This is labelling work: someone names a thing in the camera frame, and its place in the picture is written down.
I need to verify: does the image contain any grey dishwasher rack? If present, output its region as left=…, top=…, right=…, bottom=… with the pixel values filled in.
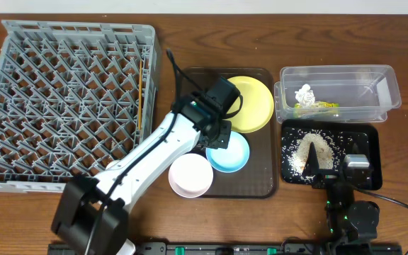
left=0, top=20, right=162, bottom=193

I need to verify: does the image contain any pink bowl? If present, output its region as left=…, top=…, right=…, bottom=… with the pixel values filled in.
left=168, top=153, right=214, bottom=198

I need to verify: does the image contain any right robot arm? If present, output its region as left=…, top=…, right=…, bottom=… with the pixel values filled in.
left=302, top=143, right=380, bottom=254

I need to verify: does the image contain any spilled rice pile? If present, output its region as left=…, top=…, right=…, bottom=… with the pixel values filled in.
left=282, top=127, right=364, bottom=183

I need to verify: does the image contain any yellow plate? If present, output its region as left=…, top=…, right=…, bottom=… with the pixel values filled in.
left=228, top=76, right=274, bottom=133

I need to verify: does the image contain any dark brown serving tray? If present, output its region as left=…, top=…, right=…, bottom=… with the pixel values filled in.
left=184, top=67, right=279, bottom=199

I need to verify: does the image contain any yellow green wrapper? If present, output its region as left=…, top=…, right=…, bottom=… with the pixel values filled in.
left=294, top=101, right=339, bottom=108

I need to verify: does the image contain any light blue bowl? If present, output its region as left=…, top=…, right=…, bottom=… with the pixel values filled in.
left=205, top=131, right=250, bottom=173

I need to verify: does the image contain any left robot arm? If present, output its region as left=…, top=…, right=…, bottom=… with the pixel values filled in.
left=51, top=91, right=240, bottom=254

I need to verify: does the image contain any crumpled white paper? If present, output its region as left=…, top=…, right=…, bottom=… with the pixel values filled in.
left=295, top=84, right=315, bottom=108

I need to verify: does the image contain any black waste tray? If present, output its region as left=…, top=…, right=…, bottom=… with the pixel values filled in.
left=280, top=120, right=383, bottom=191

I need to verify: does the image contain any clear plastic waste bin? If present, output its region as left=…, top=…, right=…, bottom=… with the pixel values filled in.
left=274, top=64, right=402, bottom=123

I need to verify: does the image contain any wooden chopstick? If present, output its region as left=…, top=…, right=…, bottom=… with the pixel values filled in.
left=137, top=59, right=143, bottom=131

